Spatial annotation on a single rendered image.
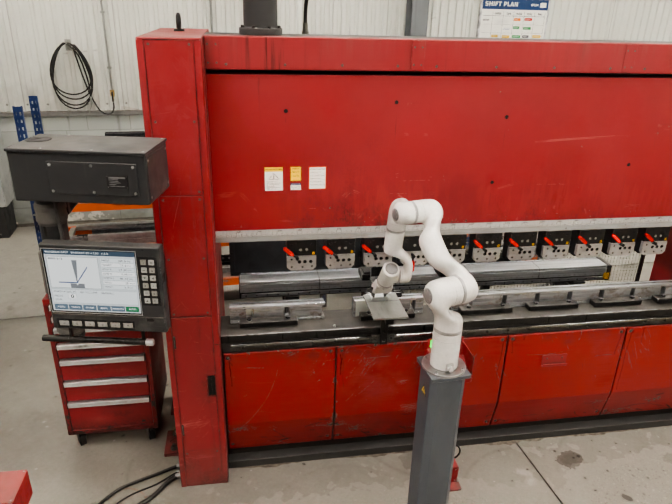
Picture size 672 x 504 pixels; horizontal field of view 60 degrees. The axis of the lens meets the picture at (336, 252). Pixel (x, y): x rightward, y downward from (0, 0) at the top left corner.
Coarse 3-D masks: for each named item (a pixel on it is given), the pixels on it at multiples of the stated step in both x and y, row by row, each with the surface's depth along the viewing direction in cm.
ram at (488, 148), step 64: (256, 128) 266; (320, 128) 271; (384, 128) 276; (448, 128) 281; (512, 128) 286; (576, 128) 292; (640, 128) 298; (256, 192) 278; (320, 192) 283; (384, 192) 289; (448, 192) 294; (512, 192) 300; (576, 192) 306; (640, 192) 313
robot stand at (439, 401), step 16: (432, 384) 247; (448, 384) 246; (432, 400) 250; (448, 400) 250; (416, 416) 266; (432, 416) 252; (448, 416) 254; (416, 432) 268; (432, 432) 255; (448, 432) 257; (416, 448) 269; (432, 448) 259; (448, 448) 261; (416, 464) 271; (432, 464) 263; (448, 464) 265; (416, 480) 272; (432, 480) 267; (448, 480) 269; (416, 496) 274; (432, 496) 271; (448, 496) 277
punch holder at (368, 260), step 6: (366, 240) 297; (372, 240) 298; (378, 240) 298; (384, 240) 299; (372, 246) 299; (378, 246) 300; (366, 252) 300; (378, 252) 302; (384, 252) 302; (366, 258) 301; (372, 258) 302; (378, 258) 302; (384, 258) 303; (390, 258) 303; (366, 264) 302; (372, 264) 303; (378, 264) 304
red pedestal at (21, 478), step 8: (0, 472) 216; (8, 472) 216; (16, 472) 216; (24, 472) 216; (0, 480) 212; (8, 480) 212; (16, 480) 212; (24, 480) 214; (0, 488) 209; (8, 488) 209; (16, 488) 209; (24, 488) 214; (0, 496) 205; (8, 496) 206; (16, 496) 207; (24, 496) 214
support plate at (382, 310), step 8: (368, 296) 311; (392, 296) 311; (368, 304) 302; (376, 304) 302; (384, 304) 303; (392, 304) 303; (400, 304) 303; (376, 312) 295; (384, 312) 295; (392, 312) 295; (400, 312) 295
